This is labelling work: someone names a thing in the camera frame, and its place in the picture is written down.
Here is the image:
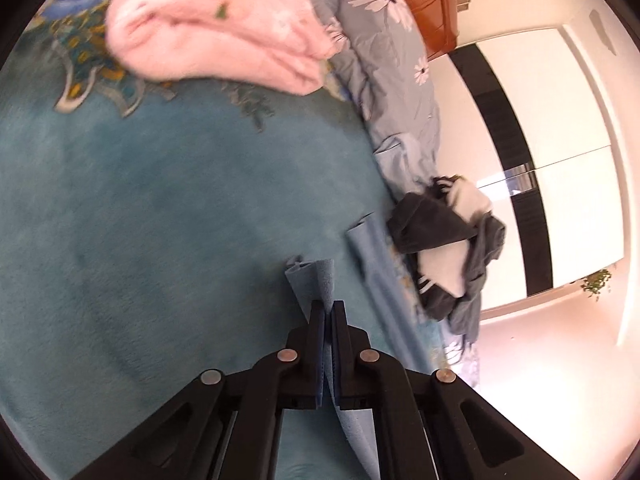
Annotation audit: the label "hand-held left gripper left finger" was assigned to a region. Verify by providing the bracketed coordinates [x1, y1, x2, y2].
[70, 301, 328, 480]

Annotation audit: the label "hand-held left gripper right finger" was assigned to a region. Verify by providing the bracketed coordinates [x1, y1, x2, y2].
[331, 301, 581, 480]

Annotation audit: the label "blue fleece sweatpants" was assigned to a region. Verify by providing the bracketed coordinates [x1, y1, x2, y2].
[284, 212, 436, 480]

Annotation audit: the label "black and white striped garment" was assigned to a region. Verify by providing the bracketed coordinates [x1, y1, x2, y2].
[387, 175, 493, 321]

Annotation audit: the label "grey fleece garment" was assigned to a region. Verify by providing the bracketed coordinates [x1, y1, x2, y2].
[447, 215, 507, 337]

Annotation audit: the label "daisy print grey-blue duvet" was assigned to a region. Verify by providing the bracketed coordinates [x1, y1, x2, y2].
[302, 0, 482, 391]

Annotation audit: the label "white wardrobe with black band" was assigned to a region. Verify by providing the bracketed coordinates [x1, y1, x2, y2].
[425, 25, 626, 321]

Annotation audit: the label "pink fleece garment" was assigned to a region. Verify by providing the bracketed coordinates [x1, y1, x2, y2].
[106, 0, 346, 96]

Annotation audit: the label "orange wooden headboard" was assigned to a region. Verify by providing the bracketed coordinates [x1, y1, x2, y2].
[305, 0, 460, 61]

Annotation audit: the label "green plant wall decal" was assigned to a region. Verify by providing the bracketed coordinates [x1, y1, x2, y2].
[580, 269, 614, 302]

